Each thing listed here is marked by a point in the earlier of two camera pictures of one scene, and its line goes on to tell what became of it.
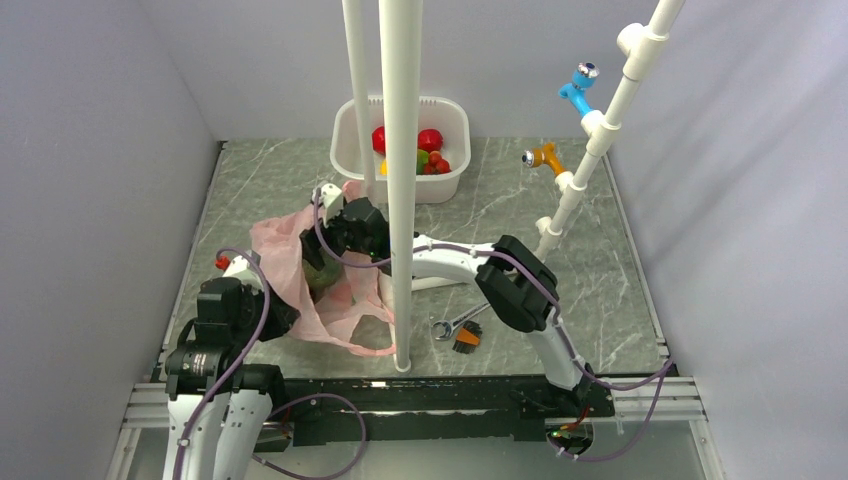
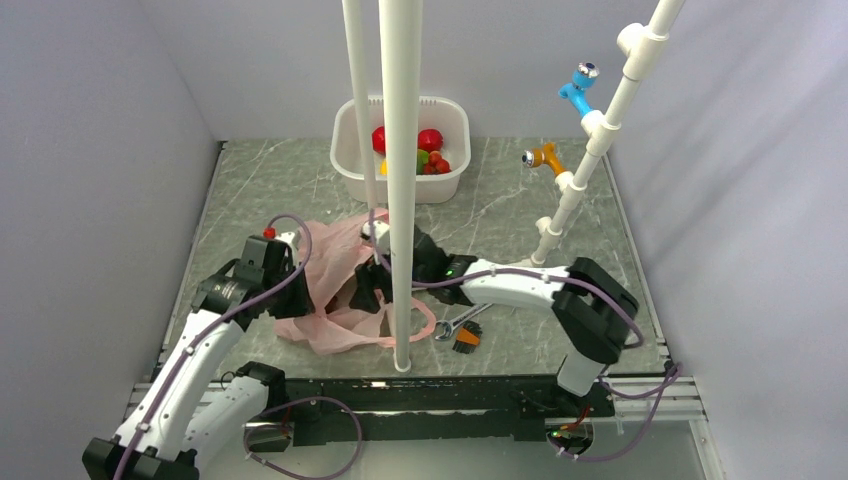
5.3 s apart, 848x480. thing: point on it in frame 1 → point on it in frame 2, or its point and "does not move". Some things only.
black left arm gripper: (282, 316) → (301, 305)
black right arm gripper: (311, 245) → (370, 277)
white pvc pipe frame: (401, 29) does not move
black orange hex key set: (468, 337) does not move
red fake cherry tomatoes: (437, 164) does not move
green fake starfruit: (422, 160) does not move
